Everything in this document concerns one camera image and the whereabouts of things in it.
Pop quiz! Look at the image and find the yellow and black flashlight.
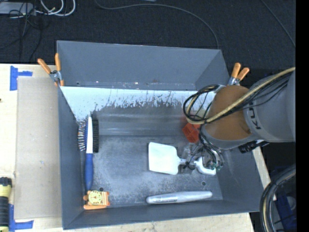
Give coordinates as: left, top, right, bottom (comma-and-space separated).
0, 176, 13, 232

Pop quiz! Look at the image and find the grey metal bin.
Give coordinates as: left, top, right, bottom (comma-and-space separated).
56, 40, 265, 230

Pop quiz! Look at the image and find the orange-red block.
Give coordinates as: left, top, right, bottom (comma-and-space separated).
182, 122, 201, 144

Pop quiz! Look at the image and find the blue and white hairbrush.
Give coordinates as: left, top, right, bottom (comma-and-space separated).
84, 116, 100, 191

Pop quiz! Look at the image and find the pale flat board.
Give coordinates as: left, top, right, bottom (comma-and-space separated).
14, 76, 64, 220

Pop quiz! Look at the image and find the silver marker pen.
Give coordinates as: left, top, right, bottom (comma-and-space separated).
145, 190, 213, 204

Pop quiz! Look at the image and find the orange and yellow toy clock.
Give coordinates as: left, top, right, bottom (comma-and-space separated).
83, 189, 111, 210

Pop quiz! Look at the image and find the black cylinder on white bracket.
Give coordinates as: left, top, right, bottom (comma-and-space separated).
238, 140, 270, 154

